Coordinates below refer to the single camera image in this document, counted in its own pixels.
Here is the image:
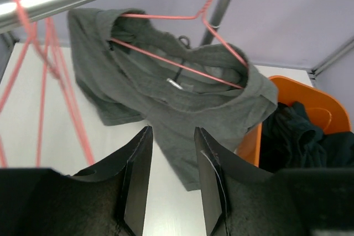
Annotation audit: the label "pink hanger of grey shorts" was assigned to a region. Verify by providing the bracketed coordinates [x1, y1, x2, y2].
[110, 0, 249, 90]

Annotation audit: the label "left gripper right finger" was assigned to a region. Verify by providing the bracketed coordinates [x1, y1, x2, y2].
[194, 128, 353, 235]

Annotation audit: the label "dark navy shorts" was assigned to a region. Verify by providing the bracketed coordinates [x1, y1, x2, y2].
[259, 102, 353, 172]

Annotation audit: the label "orange plastic basket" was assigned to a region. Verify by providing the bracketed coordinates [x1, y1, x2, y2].
[235, 75, 352, 167]

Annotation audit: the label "pink hanger of black shorts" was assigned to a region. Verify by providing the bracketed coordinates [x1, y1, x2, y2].
[0, 0, 61, 168]

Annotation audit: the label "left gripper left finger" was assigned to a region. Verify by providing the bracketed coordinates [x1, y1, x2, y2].
[1, 126, 153, 235]

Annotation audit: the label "pink hanger of navy shorts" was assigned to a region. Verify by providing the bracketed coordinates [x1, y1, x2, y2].
[36, 18, 95, 166]

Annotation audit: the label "grey shorts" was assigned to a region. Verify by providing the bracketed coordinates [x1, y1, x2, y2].
[67, 8, 278, 191]

